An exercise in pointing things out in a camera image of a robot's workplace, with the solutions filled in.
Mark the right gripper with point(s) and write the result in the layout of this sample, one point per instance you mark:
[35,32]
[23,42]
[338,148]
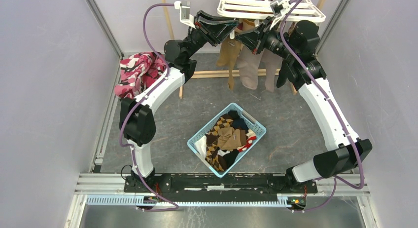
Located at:
[250,39]

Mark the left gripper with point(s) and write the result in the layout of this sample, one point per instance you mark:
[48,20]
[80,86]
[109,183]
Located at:
[214,34]

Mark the beige pink sock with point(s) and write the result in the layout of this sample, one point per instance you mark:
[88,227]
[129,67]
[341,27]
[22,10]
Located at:
[272,62]

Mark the tan ribbed sock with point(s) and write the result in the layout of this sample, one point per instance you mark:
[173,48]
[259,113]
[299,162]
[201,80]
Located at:
[230,139]
[229,51]

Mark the black sock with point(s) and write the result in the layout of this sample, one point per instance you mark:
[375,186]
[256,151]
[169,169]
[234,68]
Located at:
[283,74]

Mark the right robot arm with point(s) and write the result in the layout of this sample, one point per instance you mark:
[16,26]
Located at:
[345,149]

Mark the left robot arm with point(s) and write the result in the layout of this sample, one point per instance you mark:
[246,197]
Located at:
[137,124]

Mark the white clip hanger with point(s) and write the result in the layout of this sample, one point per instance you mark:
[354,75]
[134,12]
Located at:
[260,9]

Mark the wooden hanger stand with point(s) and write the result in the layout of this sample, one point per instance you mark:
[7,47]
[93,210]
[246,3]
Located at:
[225,73]

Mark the pink camouflage cloth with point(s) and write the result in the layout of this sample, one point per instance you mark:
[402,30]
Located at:
[138,72]

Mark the navy blue sock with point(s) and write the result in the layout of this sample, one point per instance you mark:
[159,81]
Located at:
[240,124]

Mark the light blue laundry basket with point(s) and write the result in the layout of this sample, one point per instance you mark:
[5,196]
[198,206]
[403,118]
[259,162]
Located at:
[235,111]

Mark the red santa sock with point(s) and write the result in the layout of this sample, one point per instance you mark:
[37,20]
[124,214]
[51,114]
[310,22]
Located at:
[250,138]

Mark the white cloth in basket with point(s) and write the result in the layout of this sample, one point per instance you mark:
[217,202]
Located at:
[201,147]

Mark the brown yellow checked sock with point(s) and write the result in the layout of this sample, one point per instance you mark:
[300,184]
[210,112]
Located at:
[215,139]

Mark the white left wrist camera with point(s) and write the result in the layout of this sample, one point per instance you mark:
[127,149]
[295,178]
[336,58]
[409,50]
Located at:
[184,13]

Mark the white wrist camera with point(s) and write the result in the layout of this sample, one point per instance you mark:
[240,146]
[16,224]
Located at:
[184,13]
[279,9]

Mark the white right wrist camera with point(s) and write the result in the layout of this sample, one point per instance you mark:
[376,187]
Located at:
[279,9]

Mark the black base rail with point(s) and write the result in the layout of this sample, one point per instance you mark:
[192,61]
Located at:
[234,187]

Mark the light blue cable tray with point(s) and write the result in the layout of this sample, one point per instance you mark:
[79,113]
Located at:
[147,201]

